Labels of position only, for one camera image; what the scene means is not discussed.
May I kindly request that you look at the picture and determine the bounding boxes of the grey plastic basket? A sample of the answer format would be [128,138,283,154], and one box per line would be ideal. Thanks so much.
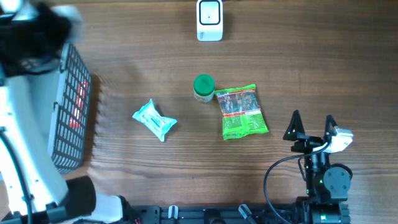
[46,4,93,175]

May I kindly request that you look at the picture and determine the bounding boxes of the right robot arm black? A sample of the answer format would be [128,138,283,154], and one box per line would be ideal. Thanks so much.
[283,110,354,223]

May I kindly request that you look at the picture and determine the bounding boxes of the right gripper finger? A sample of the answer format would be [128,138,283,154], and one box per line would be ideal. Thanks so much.
[323,114,336,142]
[283,110,305,140]

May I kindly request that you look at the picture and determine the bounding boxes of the black camera cable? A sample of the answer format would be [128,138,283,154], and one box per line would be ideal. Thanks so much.
[263,141,332,224]

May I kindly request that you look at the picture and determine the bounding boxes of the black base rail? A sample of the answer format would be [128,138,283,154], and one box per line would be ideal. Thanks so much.
[133,202,351,224]

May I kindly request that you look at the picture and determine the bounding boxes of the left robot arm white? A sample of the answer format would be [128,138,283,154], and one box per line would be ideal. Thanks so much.
[1,1,136,223]

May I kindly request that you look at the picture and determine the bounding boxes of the green lid jar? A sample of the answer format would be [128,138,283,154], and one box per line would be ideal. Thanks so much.
[193,74,215,103]

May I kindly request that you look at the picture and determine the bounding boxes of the teal wet wipes pack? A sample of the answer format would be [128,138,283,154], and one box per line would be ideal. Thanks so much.
[132,99,177,142]

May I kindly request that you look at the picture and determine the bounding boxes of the white barcode scanner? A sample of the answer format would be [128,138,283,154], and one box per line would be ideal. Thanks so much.
[196,0,223,42]

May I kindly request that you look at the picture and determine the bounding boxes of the green snack bag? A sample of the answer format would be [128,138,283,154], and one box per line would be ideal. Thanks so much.
[215,84,269,140]

